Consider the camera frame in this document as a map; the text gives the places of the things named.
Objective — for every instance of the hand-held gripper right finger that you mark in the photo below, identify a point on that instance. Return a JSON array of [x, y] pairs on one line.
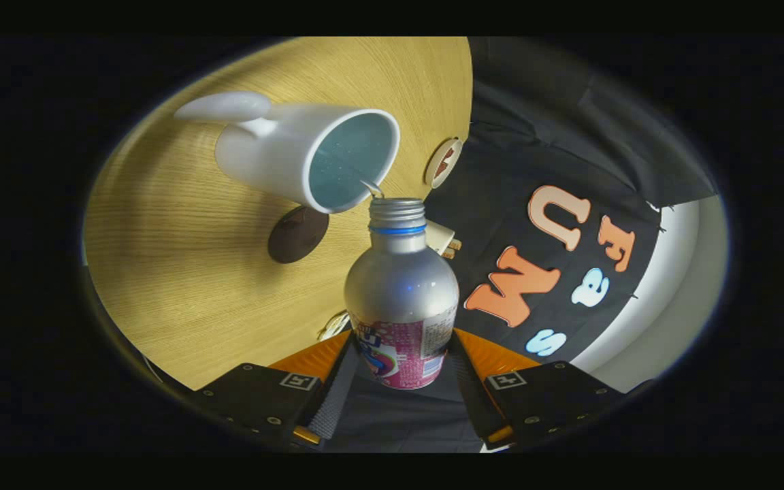
[[474, 395]]

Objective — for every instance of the white toaster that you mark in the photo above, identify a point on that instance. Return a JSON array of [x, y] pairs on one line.
[[437, 235]]

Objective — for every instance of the silver juice bottle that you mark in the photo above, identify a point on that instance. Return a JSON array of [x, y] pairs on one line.
[[402, 286]]

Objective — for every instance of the brown food piece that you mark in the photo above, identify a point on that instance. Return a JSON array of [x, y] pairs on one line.
[[439, 170], [450, 154]]

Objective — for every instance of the small white plate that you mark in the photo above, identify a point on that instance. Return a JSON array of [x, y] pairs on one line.
[[431, 173]]

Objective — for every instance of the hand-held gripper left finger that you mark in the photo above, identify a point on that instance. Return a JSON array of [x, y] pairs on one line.
[[339, 391]]

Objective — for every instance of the wooden table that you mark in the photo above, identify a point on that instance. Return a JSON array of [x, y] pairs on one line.
[[181, 286]]

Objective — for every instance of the white cup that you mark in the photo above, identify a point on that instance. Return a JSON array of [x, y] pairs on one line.
[[269, 150]]

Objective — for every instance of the brown round coaster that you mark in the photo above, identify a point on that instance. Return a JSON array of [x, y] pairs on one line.
[[297, 235]]

